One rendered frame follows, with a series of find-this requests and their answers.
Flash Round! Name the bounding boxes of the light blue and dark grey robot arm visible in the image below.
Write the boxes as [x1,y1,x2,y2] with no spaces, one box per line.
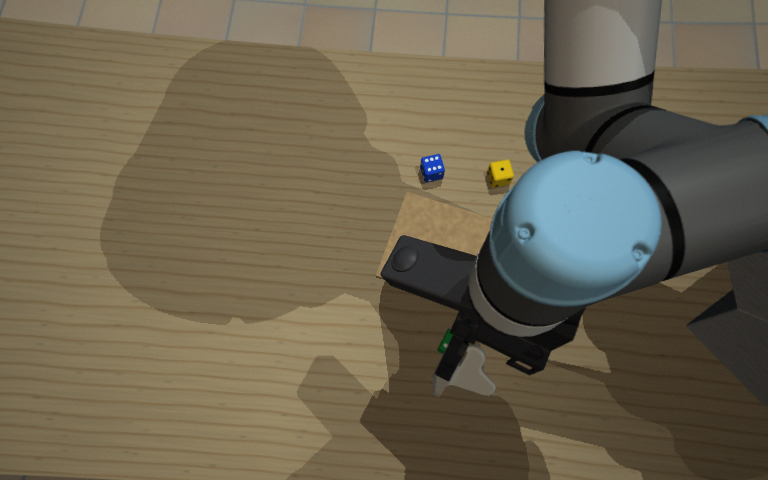
[381,0,768,337]

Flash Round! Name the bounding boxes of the green die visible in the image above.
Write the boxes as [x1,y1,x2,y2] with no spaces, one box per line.
[437,329,453,354]

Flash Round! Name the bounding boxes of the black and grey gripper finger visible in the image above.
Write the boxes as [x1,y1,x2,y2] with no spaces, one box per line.
[431,334,496,397]

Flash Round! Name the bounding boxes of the yellow die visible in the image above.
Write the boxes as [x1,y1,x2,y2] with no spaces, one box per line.
[487,159,514,188]

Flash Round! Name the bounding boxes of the blue die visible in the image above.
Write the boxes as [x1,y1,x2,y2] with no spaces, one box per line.
[420,154,445,183]

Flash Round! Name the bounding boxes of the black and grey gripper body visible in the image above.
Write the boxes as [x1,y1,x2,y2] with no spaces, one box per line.
[450,293,586,375]

